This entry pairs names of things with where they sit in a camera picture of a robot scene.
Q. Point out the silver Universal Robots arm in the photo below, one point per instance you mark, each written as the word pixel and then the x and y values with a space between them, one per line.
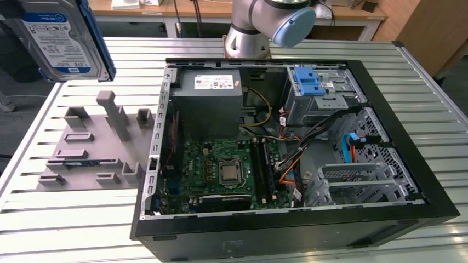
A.
pixel 248 27

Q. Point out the CPU socket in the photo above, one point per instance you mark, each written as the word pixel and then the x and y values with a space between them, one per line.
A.
pixel 243 172

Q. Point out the green motherboard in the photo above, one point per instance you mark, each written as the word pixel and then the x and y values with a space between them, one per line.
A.
pixel 197 164

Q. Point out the RAM stick with blue label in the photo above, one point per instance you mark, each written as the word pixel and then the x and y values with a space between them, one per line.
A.
pixel 80 163

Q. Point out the wooden cabinet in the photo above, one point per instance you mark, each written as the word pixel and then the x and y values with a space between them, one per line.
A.
pixel 431 33

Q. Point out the silver CPU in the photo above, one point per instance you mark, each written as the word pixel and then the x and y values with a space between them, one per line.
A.
pixel 229 173

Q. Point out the grey power supply unit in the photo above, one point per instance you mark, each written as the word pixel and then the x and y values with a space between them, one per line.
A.
pixel 204 115

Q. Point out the black graphics card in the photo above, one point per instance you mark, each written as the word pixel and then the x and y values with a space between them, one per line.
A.
pixel 223 202

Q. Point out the hard disk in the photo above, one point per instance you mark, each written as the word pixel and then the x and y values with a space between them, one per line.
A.
pixel 59 41

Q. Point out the small white labelled box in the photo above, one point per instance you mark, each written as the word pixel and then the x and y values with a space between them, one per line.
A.
pixel 151 2

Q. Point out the metal disk bay cage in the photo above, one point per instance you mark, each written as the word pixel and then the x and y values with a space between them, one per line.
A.
pixel 365 184

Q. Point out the white stand foot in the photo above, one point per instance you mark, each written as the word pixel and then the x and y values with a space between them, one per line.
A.
pixel 7 105

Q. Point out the metal optical drive bay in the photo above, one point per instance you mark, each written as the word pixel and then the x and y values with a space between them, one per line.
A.
pixel 328 105

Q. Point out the grey parts rack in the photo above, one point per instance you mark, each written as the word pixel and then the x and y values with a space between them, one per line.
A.
pixel 95 145

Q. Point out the blue drive latch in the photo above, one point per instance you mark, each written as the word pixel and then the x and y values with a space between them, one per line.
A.
pixel 311 87

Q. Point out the installed RAM stick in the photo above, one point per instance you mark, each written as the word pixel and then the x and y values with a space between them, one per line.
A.
pixel 269 175

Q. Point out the black open PC case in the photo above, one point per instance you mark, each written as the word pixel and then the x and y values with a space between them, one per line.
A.
pixel 256 235

